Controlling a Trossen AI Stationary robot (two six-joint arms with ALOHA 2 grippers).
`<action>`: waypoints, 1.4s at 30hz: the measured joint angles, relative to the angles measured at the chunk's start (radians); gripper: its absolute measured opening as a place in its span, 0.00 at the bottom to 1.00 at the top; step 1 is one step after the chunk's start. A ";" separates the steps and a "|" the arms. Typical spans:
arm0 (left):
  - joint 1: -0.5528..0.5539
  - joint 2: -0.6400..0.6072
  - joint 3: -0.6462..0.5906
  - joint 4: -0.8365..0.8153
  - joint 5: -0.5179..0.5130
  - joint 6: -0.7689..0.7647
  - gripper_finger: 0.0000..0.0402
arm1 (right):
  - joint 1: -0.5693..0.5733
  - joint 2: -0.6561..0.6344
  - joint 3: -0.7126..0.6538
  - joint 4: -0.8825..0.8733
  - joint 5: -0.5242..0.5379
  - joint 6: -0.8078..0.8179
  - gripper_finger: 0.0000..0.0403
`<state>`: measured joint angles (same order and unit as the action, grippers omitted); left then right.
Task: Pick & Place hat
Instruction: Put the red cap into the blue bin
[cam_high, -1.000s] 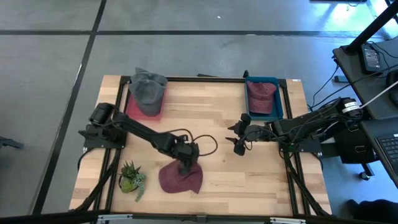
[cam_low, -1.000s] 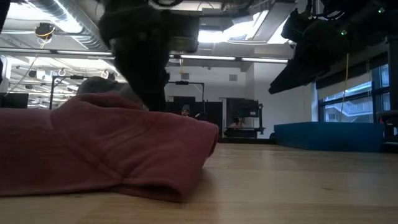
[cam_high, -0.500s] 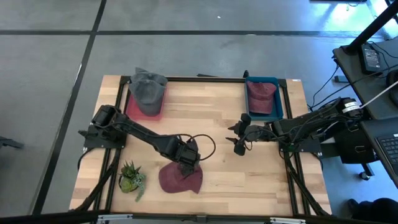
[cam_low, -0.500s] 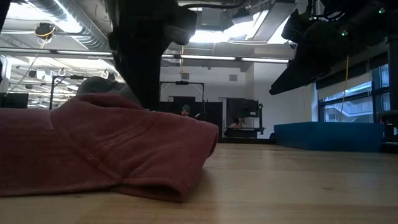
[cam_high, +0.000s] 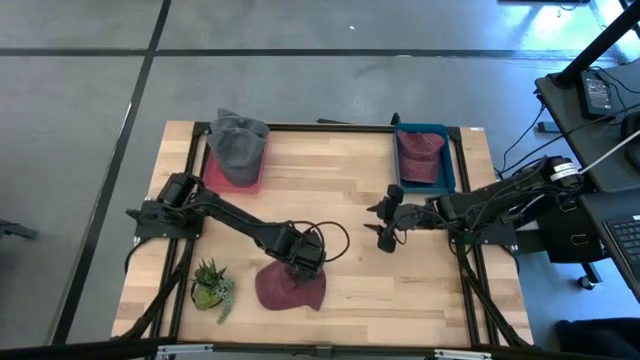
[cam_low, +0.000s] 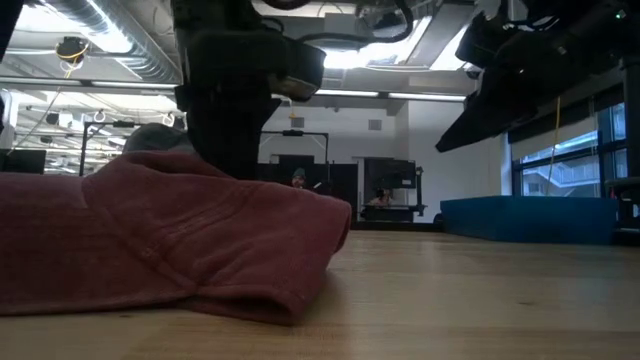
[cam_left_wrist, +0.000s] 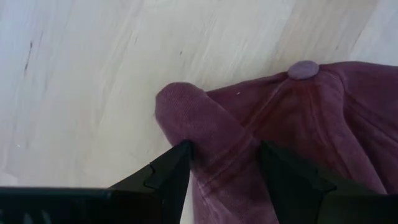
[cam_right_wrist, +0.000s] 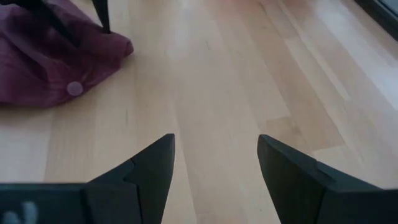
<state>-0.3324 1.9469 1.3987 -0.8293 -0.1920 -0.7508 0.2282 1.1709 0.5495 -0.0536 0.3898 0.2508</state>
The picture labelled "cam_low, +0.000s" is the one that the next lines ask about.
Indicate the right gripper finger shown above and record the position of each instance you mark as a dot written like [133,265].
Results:
[490,115]

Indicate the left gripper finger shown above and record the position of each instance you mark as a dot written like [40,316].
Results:
[225,140]

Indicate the grey cotton cap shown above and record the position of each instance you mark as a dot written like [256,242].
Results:
[155,140]

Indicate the maroon cotton cap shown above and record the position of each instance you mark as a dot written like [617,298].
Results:
[175,240]

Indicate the person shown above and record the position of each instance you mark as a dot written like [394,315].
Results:
[381,199]
[299,179]

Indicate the long ceiling light fixture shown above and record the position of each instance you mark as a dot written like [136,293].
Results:
[390,95]
[132,85]

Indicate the blue plastic bin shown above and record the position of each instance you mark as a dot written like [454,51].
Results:
[525,220]

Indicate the black robot workstation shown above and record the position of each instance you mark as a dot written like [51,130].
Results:
[395,175]

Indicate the black partition panel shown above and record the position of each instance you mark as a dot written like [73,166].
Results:
[340,190]

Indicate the dark computer monitor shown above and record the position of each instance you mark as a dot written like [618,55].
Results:
[22,161]

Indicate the black station frame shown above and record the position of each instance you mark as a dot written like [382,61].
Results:
[292,133]
[82,150]

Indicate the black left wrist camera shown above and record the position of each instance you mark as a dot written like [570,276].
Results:
[300,70]

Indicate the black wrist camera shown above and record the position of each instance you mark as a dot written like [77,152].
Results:
[300,70]
[480,42]

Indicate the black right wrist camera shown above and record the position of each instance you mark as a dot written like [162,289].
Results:
[480,42]

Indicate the silver ceiling air duct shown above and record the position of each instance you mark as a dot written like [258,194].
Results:
[145,50]

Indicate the black frame strut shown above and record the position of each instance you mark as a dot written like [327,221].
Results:
[7,25]

